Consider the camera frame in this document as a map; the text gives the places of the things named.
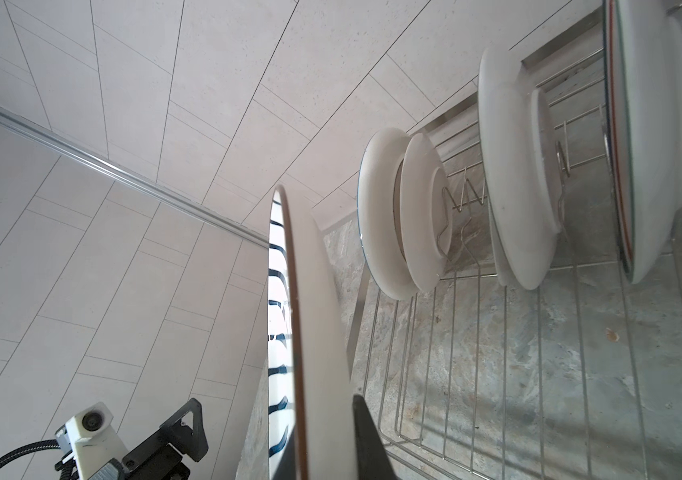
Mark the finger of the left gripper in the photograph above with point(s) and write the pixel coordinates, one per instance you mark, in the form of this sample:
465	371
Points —
160	456

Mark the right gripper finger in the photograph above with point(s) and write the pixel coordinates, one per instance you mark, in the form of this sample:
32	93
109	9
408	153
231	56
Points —
373	461

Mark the blue striped white plate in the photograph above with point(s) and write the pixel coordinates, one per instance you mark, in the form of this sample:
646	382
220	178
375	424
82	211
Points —
310	419

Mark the watermelon pattern plate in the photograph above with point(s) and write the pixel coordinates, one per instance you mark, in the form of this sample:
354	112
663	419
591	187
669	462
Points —
404	217

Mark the white red-pattern plate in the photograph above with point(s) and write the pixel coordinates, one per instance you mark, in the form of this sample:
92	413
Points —
522	171

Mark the red rimmed text plate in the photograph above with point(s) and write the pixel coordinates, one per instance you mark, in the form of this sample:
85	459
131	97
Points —
643	93

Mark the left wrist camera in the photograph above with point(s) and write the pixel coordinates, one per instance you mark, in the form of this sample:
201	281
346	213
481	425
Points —
91	448

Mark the wire dish rack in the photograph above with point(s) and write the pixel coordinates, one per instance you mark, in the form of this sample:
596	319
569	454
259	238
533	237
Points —
578	378

